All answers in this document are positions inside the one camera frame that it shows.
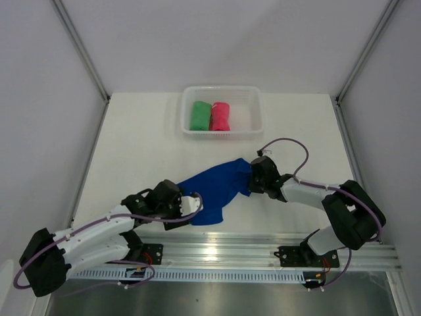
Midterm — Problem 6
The blue microfiber towel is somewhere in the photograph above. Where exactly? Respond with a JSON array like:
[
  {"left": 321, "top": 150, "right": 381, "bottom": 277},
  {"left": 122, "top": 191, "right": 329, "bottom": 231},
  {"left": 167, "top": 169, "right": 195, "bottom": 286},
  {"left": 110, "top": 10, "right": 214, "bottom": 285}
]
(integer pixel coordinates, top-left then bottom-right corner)
[{"left": 178, "top": 158, "right": 252, "bottom": 226}]

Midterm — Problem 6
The pink microfiber towel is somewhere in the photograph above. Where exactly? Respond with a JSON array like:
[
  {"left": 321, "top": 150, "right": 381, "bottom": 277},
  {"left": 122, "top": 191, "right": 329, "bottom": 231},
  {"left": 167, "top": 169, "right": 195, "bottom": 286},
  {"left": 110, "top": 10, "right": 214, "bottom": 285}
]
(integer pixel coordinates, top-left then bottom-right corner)
[{"left": 209, "top": 102, "right": 230, "bottom": 131}]

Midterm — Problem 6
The green microfiber towel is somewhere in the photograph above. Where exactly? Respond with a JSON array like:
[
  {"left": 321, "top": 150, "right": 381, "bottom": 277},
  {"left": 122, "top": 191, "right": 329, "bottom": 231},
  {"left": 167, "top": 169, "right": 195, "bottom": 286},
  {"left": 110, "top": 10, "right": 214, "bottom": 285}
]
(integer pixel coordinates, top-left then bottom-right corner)
[{"left": 189, "top": 101, "right": 212, "bottom": 131}]

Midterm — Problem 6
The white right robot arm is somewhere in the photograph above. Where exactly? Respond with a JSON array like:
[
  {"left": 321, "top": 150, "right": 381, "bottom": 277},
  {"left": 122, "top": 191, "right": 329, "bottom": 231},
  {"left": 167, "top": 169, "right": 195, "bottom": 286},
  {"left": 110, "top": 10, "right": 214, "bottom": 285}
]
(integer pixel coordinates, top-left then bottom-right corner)
[{"left": 249, "top": 155, "right": 386, "bottom": 266}]

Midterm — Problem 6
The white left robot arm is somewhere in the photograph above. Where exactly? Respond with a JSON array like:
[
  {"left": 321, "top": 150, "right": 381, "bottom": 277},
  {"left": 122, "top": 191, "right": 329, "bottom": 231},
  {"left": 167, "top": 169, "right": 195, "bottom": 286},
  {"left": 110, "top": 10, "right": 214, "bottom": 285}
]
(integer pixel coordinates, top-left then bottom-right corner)
[{"left": 13, "top": 180, "right": 203, "bottom": 298}]

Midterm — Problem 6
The white plastic basket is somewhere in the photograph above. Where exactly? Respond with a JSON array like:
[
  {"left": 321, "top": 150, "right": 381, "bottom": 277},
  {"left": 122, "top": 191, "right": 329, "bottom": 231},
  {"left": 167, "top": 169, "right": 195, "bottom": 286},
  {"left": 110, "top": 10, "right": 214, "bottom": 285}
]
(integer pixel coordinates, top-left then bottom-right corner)
[{"left": 180, "top": 86, "right": 264, "bottom": 140}]

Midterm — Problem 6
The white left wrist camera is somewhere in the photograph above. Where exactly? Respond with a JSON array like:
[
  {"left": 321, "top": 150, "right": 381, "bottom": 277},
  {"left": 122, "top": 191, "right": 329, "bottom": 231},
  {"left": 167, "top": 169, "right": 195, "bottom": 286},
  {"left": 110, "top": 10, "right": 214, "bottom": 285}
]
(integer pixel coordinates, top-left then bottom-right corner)
[{"left": 180, "top": 196, "right": 203, "bottom": 217}]

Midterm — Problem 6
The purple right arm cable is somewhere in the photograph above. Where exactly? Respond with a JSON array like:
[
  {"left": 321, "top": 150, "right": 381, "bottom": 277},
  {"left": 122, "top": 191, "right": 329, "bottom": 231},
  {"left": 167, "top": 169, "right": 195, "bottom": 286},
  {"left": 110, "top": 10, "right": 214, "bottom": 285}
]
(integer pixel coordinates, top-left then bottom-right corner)
[{"left": 257, "top": 138, "right": 384, "bottom": 294}]

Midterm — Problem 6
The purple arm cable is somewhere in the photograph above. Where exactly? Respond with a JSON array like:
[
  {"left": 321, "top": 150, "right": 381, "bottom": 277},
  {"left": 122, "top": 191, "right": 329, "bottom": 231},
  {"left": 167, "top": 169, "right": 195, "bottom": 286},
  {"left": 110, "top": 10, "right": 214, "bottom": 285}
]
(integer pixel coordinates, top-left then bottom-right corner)
[
  {"left": 257, "top": 138, "right": 384, "bottom": 294},
  {"left": 13, "top": 192, "right": 204, "bottom": 297}
]

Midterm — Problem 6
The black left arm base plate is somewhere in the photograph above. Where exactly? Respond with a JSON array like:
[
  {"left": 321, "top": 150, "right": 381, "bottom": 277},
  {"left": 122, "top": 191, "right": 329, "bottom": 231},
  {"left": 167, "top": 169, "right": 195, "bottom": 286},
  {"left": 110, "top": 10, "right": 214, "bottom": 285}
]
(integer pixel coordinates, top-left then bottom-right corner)
[{"left": 125, "top": 244, "right": 164, "bottom": 265}]

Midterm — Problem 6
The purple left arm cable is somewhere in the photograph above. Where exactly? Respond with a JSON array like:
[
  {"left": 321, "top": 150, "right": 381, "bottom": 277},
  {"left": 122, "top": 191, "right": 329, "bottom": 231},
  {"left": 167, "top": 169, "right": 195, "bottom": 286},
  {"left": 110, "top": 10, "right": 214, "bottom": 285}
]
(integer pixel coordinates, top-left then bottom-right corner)
[{"left": 13, "top": 192, "right": 204, "bottom": 297}]

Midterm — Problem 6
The aluminium front rail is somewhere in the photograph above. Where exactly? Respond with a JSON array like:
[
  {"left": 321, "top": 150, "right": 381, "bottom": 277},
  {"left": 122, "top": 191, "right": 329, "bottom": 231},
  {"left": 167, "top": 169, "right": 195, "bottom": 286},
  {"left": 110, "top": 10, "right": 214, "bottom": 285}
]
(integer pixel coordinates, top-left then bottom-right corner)
[{"left": 44, "top": 230, "right": 403, "bottom": 271}]

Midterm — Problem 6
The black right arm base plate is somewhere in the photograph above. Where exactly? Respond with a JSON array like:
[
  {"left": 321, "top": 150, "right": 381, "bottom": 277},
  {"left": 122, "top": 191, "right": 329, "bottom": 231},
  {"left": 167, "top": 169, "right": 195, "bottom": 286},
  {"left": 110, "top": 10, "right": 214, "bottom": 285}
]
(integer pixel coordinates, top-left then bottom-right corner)
[{"left": 274, "top": 230, "right": 340, "bottom": 268}]

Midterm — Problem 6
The white slotted cable duct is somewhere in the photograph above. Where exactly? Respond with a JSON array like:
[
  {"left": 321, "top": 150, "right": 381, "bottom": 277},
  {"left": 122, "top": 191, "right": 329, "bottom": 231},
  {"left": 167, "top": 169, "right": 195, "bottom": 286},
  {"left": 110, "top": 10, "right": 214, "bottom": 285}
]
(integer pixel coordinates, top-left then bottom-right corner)
[{"left": 70, "top": 267, "right": 305, "bottom": 284}]

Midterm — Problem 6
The aluminium frame post right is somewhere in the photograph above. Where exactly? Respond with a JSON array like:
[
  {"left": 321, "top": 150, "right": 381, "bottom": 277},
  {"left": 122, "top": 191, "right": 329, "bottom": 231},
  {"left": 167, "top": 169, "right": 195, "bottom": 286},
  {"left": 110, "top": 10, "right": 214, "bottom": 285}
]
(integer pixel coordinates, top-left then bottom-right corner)
[{"left": 335, "top": 0, "right": 403, "bottom": 107}]

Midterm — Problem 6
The aluminium frame post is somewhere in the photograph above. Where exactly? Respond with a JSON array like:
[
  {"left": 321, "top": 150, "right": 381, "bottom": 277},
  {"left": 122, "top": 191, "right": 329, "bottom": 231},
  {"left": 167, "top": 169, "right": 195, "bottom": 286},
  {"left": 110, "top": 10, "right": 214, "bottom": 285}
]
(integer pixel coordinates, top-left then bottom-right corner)
[
  {"left": 335, "top": 0, "right": 403, "bottom": 107},
  {"left": 50, "top": 0, "right": 111, "bottom": 103}
]

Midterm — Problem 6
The aluminium frame post left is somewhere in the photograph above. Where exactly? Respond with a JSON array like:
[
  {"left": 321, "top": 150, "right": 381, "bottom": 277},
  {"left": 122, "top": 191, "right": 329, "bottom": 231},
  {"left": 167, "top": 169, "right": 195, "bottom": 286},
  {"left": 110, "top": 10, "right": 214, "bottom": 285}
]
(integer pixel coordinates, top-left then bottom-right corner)
[{"left": 50, "top": 0, "right": 111, "bottom": 103}]

